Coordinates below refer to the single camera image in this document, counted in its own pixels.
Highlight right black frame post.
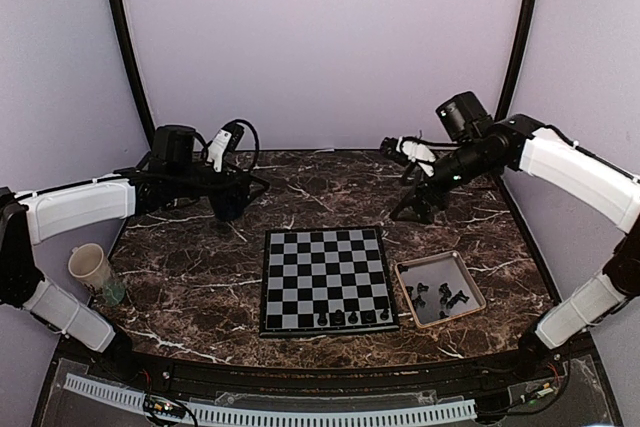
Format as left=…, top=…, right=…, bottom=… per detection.
left=494, top=0, right=536, bottom=120

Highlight black frame post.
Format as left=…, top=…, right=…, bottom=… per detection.
left=108, top=0, right=156, bottom=148
left=494, top=0, right=536, bottom=120

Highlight black grey chess board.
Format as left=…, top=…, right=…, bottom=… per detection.
left=259, top=226, right=400, bottom=338

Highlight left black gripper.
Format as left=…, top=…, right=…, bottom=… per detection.
left=169, top=160, right=269, bottom=209

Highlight left black frame post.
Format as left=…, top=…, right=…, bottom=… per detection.
left=108, top=0, right=156, bottom=148

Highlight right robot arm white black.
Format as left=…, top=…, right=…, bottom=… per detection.
left=380, top=91, right=639, bottom=381

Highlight wooden tray with dark base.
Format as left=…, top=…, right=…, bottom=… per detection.
left=395, top=251, right=487, bottom=329

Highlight white slotted cable duct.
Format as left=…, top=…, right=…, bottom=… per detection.
left=63, top=373, right=477, bottom=427

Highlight dark blue cup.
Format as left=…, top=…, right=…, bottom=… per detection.
left=209, top=192, right=247, bottom=222

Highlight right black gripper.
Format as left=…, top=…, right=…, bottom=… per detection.
left=390, top=137, right=499, bottom=225

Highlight black front rail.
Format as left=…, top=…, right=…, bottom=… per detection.
left=133, top=352, right=520, bottom=393

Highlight beige paper cup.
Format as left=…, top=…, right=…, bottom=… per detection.
left=67, top=243, right=125, bottom=306

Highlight small green circuit board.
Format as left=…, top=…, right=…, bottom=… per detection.
left=142, top=395, right=186, bottom=419

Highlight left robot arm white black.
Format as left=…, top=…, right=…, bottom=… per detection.
left=1, top=119, right=269, bottom=383

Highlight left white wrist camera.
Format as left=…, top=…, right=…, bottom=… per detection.
left=207, top=121, right=244, bottom=172

